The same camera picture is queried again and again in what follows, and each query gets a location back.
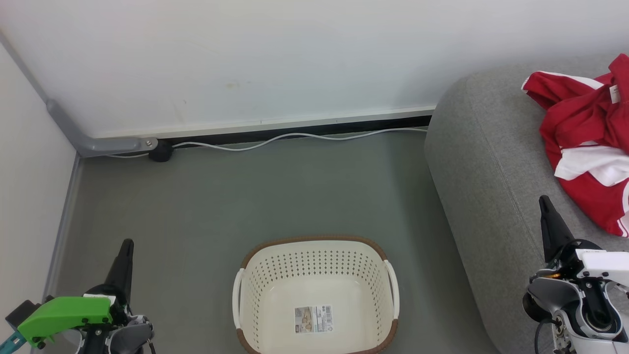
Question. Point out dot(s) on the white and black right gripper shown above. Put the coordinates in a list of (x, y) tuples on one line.
[(602, 268)]

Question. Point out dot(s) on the grey fabric sofa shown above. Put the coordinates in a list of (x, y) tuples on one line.
[(491, 172)]

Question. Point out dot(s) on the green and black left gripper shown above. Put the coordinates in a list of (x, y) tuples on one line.
[(64, 314)]

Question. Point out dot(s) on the printed basket label sticker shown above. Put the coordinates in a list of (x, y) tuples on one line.
[(313, 319)]

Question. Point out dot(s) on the white wall skirting strip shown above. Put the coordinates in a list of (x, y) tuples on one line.
[(270, 123)]

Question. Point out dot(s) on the red and white garment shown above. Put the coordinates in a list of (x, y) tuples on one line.
[(585, 123)]

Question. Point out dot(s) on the cream laundry basket brown rim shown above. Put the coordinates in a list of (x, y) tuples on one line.
[(314, 290)]

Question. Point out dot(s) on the black round floor stopper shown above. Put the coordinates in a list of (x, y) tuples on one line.
[(160, 151)]

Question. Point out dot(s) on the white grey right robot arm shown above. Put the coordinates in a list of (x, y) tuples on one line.
[(575, 309)]

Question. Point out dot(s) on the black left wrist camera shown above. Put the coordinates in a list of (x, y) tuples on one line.
[(23, 310)]

